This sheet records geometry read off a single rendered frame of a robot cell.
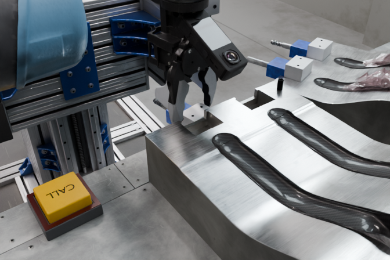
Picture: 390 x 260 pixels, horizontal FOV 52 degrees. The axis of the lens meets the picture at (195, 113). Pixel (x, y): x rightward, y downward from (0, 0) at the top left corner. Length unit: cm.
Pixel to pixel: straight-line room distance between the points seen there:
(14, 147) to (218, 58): 132
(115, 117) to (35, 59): 159
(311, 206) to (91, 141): 88
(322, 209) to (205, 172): 15
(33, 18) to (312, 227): 33
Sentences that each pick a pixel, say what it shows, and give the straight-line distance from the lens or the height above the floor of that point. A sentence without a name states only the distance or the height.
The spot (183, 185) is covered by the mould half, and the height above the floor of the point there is 87.
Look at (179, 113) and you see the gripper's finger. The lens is 65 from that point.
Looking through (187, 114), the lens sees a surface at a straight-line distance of 67.
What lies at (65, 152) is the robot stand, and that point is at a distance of 123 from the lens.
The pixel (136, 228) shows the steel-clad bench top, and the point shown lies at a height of 80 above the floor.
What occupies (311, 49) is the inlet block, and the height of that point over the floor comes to 87.
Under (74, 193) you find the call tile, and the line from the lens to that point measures 58.
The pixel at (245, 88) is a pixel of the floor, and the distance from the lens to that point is 244.
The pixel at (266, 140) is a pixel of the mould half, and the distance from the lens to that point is 57.
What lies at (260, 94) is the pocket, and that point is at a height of 88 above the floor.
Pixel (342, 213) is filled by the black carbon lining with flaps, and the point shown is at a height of 90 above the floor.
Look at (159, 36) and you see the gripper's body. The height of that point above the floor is 98.
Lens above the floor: 123
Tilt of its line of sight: 34 degrees down
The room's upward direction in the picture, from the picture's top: straight up
